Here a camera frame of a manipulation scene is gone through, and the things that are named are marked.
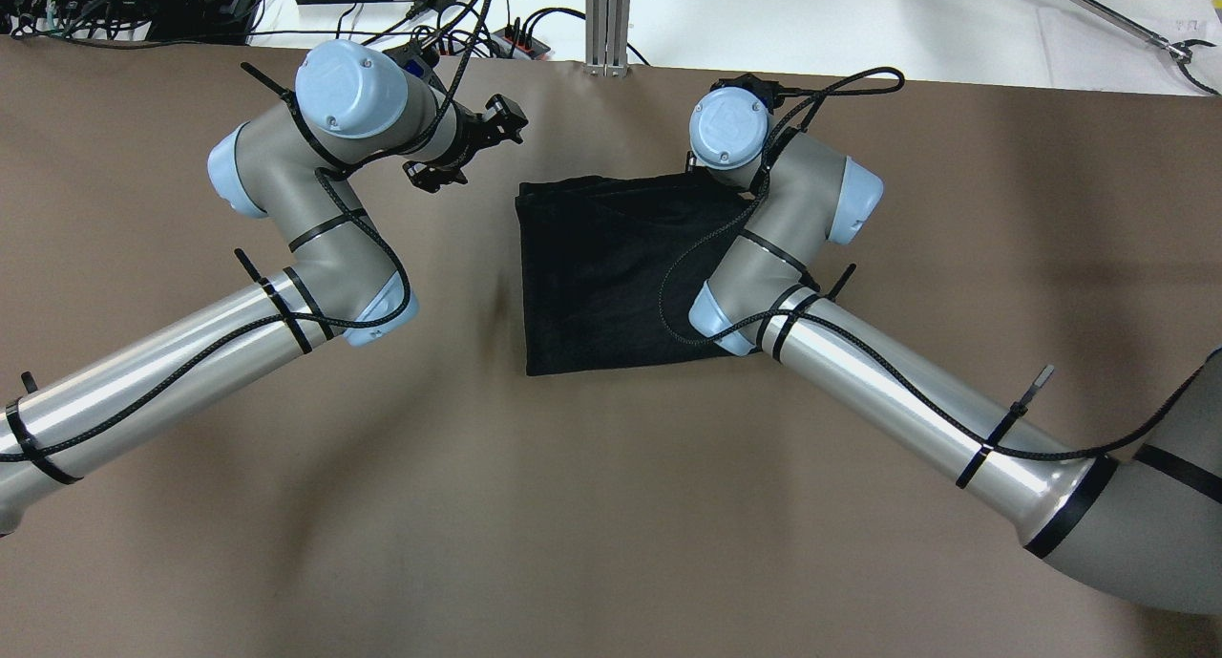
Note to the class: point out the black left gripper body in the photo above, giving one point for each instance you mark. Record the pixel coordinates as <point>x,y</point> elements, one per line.
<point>465,138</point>

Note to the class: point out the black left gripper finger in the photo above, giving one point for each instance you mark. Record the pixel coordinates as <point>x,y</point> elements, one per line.
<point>503,121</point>
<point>431,178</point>

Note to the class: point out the black printed t-shirt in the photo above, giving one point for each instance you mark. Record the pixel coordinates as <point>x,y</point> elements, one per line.
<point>610,268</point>

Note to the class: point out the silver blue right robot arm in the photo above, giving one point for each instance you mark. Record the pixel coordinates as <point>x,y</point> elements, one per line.
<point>1147,530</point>

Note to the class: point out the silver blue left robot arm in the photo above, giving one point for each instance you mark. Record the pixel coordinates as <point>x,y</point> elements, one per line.
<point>349,105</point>

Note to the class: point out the orange grey usb hub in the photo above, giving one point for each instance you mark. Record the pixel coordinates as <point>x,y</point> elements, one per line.
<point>514,43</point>
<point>443,42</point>

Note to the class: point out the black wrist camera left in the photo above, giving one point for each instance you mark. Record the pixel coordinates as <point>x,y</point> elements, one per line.
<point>416,58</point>

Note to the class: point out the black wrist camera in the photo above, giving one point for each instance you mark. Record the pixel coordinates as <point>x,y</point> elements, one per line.
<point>769,92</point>
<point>416,58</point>

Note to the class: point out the aluminium frame post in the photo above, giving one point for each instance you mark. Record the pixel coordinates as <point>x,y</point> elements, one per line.
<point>605,43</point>

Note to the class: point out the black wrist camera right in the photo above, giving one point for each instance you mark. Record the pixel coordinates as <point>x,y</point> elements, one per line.
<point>769,92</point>

